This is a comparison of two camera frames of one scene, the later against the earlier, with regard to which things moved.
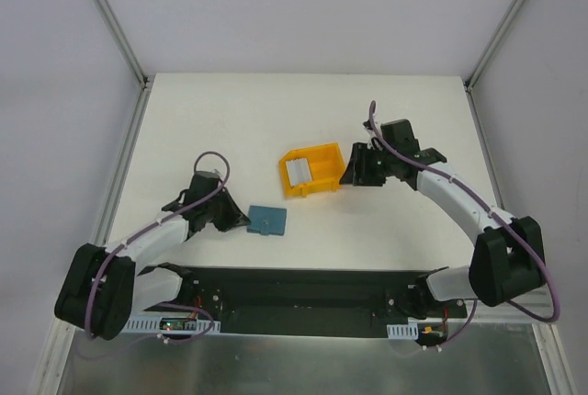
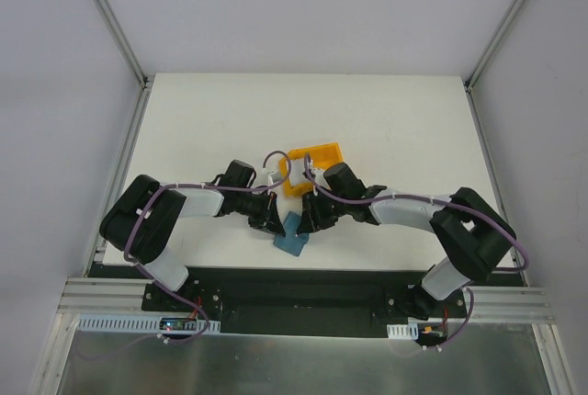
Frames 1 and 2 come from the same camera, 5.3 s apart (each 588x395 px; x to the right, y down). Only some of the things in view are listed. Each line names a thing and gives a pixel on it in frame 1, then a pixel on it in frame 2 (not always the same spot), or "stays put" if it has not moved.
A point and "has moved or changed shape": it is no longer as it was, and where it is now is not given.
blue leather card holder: [267, 220] has moved or changed shape
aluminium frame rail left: [146, 80] stays put
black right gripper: [364, 163] -> [317, 213]
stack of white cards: [299, 171] stays put
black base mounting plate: [270, 302] stays put
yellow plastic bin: [326, 165] stays put
